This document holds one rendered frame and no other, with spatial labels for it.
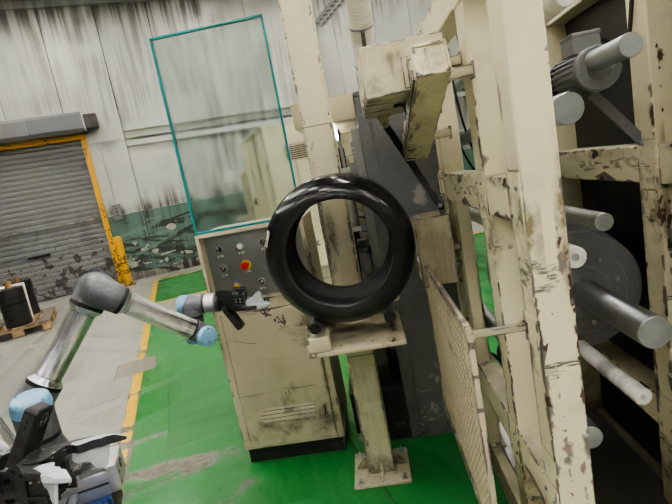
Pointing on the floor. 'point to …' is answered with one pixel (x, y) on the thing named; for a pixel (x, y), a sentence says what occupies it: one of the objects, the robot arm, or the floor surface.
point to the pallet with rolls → (22, 309)
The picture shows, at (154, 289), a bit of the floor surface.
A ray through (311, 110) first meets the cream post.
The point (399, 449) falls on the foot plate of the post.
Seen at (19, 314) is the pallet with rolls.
